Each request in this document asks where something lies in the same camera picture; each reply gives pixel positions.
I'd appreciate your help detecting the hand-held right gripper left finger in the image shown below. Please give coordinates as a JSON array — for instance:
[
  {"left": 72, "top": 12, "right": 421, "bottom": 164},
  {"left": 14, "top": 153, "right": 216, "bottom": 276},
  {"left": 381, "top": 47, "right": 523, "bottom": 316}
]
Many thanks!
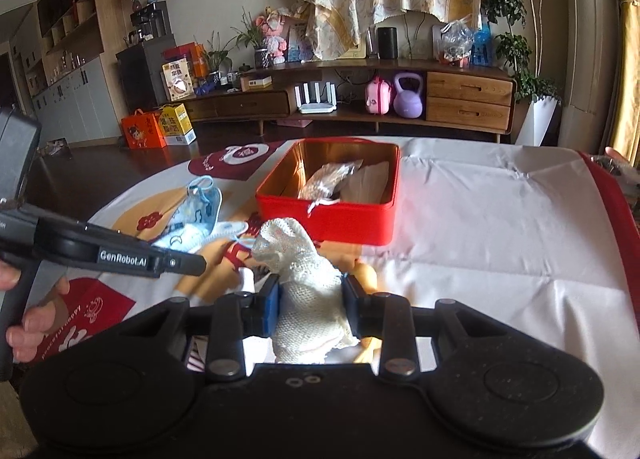
[{"left": 135, "top": 273, "right": 283, "bottom": 383}]

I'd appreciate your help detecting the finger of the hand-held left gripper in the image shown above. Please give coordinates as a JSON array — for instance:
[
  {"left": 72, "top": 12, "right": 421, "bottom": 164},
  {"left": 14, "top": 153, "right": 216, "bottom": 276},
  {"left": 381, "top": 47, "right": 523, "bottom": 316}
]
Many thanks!
[{"left": 161, "top": 249, "right": 208, "bottom": 280}]

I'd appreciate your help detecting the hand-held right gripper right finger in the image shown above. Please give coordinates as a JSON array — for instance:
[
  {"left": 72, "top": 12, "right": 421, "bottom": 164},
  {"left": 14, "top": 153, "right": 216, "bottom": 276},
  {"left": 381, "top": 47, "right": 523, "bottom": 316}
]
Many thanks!
[{"left": 341, "top": 274, "right": 484, "bottom": 383}]

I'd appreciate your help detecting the blue wrapper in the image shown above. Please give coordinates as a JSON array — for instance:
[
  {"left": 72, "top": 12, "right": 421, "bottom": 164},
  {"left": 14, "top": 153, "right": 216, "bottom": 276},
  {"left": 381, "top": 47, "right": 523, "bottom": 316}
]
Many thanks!
[{"left": 150, "top": 176, "right": 224, "bottom": 253}]

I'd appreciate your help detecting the light blue face mask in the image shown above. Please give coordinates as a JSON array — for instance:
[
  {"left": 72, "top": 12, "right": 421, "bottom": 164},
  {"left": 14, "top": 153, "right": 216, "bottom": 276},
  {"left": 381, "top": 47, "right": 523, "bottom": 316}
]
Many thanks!
[{"left": 200, "top": 220, "right": 251, "bottom": 246}]

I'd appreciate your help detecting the red tin box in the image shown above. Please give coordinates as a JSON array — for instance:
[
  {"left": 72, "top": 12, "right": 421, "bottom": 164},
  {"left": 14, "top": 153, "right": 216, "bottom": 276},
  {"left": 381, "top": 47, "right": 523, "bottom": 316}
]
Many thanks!
[{"left": 255, "top": 137, "right": 402, "bottom": 246}]

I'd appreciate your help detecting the person's left hand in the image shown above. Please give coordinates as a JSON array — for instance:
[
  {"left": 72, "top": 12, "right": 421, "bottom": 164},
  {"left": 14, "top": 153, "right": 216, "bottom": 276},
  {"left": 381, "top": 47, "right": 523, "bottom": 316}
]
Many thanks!
[{"left": 0, "top": 261, "right": 72, "bottom": 365}]

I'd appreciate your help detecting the grey brown flat pouch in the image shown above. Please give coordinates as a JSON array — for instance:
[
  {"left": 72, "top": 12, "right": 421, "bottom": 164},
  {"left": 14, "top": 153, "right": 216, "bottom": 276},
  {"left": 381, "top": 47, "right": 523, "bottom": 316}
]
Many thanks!
[{"left": 342, "top": 161, "right": 392, "bottom": 204}]

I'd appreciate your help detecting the clear plastic packet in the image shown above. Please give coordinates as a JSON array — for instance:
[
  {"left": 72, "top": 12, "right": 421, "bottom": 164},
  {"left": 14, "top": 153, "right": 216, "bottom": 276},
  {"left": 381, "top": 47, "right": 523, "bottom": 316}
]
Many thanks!
[{"left": 299, "top": 161, "right": 371, "bottom": 205}]

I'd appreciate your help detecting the yellow cardboard box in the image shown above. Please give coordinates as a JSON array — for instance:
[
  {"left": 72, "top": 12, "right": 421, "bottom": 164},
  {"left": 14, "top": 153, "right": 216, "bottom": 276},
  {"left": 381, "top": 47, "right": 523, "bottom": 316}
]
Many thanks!
[{"left": 158, "top": 103, "right": 197, "bottom": 146}]

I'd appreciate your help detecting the orange gift box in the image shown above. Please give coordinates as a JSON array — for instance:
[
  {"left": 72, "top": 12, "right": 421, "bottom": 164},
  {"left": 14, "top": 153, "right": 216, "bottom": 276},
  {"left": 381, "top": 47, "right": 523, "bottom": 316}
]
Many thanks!
[{"left": 121, "top": 109, "right": 167, "bottom": 150}]

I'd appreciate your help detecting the printed red and white tablecloth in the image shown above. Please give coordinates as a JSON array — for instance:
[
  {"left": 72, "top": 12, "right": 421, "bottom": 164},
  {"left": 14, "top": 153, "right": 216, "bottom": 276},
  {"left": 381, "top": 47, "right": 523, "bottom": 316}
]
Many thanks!
[{"left": 15, "top": 138, "right": 640, "bottom": 459}]

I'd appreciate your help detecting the cartoon printed box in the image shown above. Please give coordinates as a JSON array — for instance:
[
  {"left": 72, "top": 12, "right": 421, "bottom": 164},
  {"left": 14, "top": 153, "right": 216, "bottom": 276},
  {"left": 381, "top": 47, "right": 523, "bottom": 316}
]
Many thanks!
[{"left": 160, "top": 58, "right": 197, "bottom": 101}]

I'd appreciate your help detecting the black cabinet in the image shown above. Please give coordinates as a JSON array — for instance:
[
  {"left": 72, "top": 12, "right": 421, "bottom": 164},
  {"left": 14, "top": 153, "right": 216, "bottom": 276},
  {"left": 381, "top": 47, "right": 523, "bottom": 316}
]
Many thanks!
[{"left": 115, "top": 41, "right": 177, "bottom": 113}]

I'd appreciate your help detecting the small brown box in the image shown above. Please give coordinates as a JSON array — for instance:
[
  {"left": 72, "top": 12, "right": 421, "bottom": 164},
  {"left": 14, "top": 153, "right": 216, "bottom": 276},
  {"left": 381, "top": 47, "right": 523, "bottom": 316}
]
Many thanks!
[{"left": 239, "top": 74, "right": 274, "bottom": 92}]

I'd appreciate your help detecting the white router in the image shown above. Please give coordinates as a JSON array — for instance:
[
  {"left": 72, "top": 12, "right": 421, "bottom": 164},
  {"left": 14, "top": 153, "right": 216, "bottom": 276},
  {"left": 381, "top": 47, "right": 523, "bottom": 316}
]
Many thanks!
[{"left": 293, "top": 81, "right": 339, "bottom": 115}]

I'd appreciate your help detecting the small potted plant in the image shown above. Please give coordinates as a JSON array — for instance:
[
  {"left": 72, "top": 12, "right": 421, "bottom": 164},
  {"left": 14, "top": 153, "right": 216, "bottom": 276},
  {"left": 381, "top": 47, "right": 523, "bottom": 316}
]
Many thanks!
[{"left": 202, "top": 31, "right": 236, "bottom": 86}]

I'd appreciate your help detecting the orange and red box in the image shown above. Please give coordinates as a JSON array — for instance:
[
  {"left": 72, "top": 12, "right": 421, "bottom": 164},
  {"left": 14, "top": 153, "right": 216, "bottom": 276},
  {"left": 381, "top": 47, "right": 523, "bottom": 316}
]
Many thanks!
[{"left": 162, "top": 42, "right": 207, "bottom": 80}]

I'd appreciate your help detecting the purple kettlebell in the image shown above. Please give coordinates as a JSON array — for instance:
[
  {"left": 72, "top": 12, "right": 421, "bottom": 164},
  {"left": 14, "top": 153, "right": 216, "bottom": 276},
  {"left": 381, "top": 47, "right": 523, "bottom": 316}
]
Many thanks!
[{"left": 392, "top": 72, "right": 427, "bottom": 118}]

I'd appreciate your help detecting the potted plant in patterned pot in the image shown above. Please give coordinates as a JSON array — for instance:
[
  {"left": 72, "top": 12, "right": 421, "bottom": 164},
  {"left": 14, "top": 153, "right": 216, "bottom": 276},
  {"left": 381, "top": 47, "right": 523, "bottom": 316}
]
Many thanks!
[{"left": 231, "top": 8, "right": 274, "bottom": 70}]

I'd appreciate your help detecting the black coffee machine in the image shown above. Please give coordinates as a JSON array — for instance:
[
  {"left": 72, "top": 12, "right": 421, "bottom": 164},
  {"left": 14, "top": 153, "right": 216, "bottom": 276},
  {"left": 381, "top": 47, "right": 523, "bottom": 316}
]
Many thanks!
[{"left": 127, "top": 1, "right": 169, "bottom": 45}]

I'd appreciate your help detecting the wooden TV cabinet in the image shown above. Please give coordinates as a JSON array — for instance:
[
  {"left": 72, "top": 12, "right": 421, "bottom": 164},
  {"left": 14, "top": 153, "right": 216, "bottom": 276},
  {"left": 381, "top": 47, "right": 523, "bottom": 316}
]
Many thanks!
[{"left": 159, "top": 60, "right": 519, "bottom": 140}]

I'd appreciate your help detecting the pink plush doll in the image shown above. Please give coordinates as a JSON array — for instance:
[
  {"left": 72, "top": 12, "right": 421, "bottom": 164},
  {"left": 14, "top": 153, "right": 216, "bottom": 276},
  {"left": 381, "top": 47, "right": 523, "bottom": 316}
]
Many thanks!
[{"left": 254, "top": 6, "right": 291, "bottom": 62}]

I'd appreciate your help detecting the white planter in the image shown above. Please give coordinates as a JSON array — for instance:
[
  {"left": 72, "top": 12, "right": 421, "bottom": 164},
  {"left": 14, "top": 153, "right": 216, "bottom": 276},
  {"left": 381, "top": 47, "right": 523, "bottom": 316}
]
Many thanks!
[{"left": 514, "top": 95, "right": 562, "bottom": 148}]

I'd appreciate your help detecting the black cylinder speaker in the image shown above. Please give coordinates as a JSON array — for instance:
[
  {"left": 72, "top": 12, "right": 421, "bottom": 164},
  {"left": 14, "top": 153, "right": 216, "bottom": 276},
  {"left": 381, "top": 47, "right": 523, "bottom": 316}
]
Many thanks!
[{"left": 375, "top": 26, "right": 400, "bottom": 60}]

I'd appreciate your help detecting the clear plastic bag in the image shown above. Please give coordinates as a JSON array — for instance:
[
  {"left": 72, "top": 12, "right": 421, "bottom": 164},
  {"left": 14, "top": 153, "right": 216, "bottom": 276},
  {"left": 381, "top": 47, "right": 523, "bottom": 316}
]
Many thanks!
[{"left": 434, "top": 18, "right": 476, "bottom": 66}]

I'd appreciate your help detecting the yellow curtain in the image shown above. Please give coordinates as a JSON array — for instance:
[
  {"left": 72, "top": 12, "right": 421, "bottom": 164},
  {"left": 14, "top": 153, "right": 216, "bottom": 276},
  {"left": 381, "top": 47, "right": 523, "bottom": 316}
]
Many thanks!
[{"left": 606, "top": 0, "right": 640, "bottom": 166}]

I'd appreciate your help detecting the wall shelf unit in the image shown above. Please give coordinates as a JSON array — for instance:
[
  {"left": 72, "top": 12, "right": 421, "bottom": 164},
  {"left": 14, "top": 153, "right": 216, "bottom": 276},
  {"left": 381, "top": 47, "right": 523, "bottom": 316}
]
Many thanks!
[{"left": 9, "top": 0, "right": 117, "bottom": 146}]

